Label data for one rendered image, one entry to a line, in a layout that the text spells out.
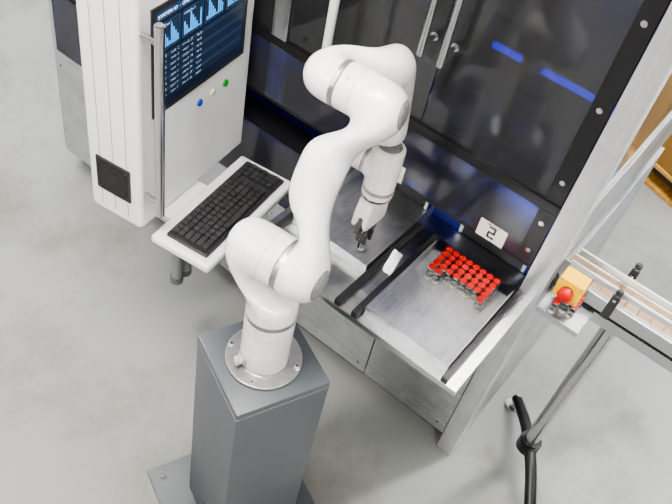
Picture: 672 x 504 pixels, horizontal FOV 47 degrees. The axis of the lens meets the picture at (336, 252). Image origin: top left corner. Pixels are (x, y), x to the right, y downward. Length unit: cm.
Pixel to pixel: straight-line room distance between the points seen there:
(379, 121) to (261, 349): 62
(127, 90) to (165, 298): 133
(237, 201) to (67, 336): 101
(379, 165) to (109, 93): 68
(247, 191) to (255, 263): 77
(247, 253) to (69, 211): 192
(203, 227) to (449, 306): 72
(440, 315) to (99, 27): 110
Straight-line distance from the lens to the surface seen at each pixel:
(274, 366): 187
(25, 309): 315
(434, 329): 206
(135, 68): 192
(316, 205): 156
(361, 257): 216
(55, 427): 285
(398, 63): 163
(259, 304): 171
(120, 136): 209
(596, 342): 242
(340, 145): 152
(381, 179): 195
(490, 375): 250
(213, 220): 227
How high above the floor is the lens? 246
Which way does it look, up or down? 47 degrees down
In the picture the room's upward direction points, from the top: 14 degrees clockwise
